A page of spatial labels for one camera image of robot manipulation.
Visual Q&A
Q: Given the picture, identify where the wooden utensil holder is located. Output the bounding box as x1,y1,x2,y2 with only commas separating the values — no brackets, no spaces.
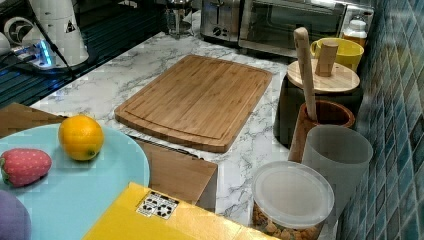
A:
288,100,355,163

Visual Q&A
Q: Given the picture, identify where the light blue round plate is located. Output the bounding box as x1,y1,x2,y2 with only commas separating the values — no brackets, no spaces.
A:
0,124,150,240

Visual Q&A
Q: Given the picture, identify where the glass french press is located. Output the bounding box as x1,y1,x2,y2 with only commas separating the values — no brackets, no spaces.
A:
165,0,193,39

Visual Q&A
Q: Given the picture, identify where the orange fruit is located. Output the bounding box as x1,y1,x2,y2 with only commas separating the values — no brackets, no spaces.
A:
58,115,104,161

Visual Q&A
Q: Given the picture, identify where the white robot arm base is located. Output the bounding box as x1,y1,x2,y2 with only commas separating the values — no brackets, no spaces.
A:
0,0,90,70

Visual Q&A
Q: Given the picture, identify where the purple toy item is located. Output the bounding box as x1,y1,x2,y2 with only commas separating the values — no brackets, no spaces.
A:
0,190,31,240

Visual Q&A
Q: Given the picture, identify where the wooden utensil handle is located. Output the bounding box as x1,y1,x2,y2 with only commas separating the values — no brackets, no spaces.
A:
293,27,317,121

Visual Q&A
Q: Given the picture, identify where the frosted plastic cup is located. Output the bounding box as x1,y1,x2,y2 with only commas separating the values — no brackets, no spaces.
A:
302,125,373,222

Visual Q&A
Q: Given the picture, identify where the black canister with wooden lid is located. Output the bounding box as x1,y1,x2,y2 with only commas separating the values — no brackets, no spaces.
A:
273,55,363,148

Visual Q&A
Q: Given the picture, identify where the yellow cardboard box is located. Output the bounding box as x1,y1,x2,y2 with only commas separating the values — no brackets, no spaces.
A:
82,182,276,240

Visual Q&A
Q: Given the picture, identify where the clear jar with white lid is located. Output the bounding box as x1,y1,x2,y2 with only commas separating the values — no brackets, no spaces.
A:
251,161,334,240

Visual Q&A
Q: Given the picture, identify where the bamboo cutting board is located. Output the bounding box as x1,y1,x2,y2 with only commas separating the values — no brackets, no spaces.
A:
114,55,272,153

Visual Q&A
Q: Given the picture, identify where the honey bottle with white cap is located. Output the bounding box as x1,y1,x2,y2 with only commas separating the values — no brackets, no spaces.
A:
342,20,367,47

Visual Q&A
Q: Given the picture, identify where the red toy strawberry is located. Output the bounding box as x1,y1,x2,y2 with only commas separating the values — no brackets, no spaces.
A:
1,148,52,187

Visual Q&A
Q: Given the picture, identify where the yellow mug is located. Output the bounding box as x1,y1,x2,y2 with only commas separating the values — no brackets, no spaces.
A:
310,38,364,72

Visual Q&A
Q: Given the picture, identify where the stainless steel toaster oven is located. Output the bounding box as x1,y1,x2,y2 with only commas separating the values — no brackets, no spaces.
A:
238,0,374,57

